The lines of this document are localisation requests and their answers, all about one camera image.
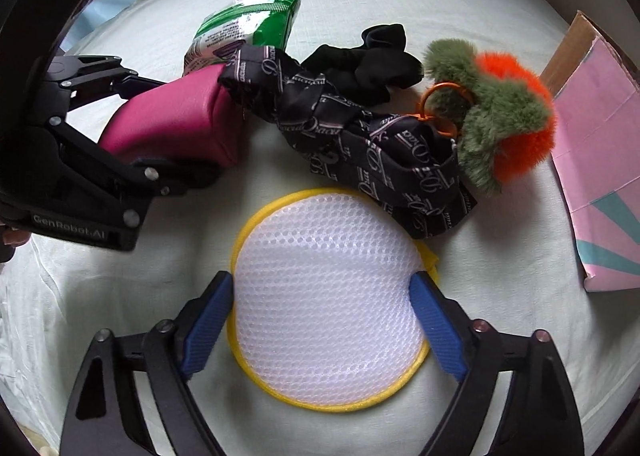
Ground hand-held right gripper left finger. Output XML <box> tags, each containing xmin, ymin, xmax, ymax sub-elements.
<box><xmin>59</xmin><ymin>271</ymin><xmax>235</xmax><ymax>456</ymax></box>

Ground pink cardboard box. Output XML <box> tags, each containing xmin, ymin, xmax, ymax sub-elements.
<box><xmin>539</xmin><ymin>10</ymin><xmax>640</xmax><ymax>293</ymax></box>

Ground green orange plush keychain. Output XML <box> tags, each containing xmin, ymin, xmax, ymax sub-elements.
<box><xmin>418</xmin><ymin>39</ymin><xmax>557</xmax><ymax>197</ymax></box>

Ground black printed scarf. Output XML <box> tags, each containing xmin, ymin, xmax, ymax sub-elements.
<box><xmin>218</xmin><ymin>47</ymin><xmax>478</xmax><ymax>240</ymax></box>

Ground person's left hand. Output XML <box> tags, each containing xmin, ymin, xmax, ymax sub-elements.
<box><xmin>0</xmin><ymin>223</ymin><xmax>32</xmax><ymax>263</ymax></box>

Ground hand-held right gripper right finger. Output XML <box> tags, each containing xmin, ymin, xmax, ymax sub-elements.
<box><xmin>409</xmin><ymin>271</ymin><xmax>586</xmax><ymax>456</ymax></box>

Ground green white wet wipes pack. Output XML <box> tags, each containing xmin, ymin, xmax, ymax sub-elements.
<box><xmin>183</xmin><ymin>0</ymin><xmax>308</xmax><ymax>77</ymax></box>

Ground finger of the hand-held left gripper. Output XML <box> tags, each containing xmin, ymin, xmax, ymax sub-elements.
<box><xmin>42</xmin><ymin>54</ymin><xmax>168</xmax><ymax>112</ymax></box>
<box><xmin>45</xmin><ymin>116</ymin><xmax>221</xmax><ymax>217</ymax></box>

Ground black sock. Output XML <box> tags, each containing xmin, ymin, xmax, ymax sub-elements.
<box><xmin>301</xmin><ymin>24</ymin><xmax>425</xmax><ymax>106</ymax></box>

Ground magenta leather pouch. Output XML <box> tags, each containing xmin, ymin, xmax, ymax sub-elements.
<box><xmin>96</xmin><ymin>62</ymin><xmax>245</xmax><ymax>170</ymax></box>

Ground white mesh pad yellow trim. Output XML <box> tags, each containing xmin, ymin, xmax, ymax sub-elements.
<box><xmin>226</xmin><ymin>189</ymin><xmax>440</xmax><ymax>411</ymax></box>

